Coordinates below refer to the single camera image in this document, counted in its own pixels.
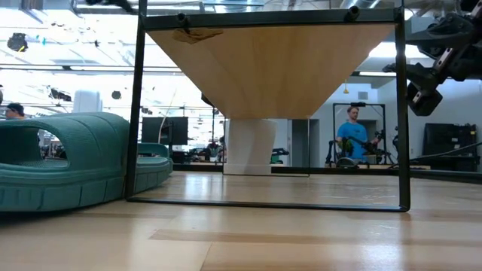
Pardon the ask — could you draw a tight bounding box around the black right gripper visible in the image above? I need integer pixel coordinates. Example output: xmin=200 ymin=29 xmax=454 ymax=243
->
xmin=383 ymin=13 xmax=482 ymax=117

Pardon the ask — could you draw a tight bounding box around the teal slide sandal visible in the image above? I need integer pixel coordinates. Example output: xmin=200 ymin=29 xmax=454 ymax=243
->
xmin=136 ymin=142 xmax=174 ymax=193
xmin=0 ymin=111 xmax=131 ymax=213

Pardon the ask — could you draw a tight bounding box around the black equipment case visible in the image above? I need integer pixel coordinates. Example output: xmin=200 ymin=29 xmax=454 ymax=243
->
xmin=421 ymin=123 xmax=480 ymax=172

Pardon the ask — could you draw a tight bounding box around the person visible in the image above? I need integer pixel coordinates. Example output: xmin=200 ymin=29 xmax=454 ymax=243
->
xmin=5 ymin=102 xmax=26 ymax=120
xmin=336 ymin=105 xmax=382 ymax=167

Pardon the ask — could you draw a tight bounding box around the black background monitor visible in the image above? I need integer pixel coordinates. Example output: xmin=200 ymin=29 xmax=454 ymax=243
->
xmin=141 ymin=116 xmax=189 ymax=146

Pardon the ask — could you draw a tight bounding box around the white cylinder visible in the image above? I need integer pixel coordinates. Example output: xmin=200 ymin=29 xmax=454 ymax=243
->
xmin=72 ymin=90 xmax=104 ymax=114

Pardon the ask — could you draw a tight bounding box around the black background rig frame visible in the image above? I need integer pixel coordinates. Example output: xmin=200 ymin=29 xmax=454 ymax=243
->
xmin=331 ymin=102 xmax=387 ymax=166

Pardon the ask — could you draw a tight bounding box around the long black cable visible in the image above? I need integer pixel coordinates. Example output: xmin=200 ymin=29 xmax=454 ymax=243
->
xmin=389 ymin=141 xmax=482 ymax=169

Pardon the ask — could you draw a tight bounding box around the black metal table frame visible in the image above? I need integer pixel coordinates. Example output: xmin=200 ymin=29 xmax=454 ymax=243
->
xmin=171 ymin=161 xmax=482 ymax=185

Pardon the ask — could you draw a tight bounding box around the wooden shelf with black frame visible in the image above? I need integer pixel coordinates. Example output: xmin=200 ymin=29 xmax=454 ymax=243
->
xmin=126 ymin=0 xmax=411 ymax=212

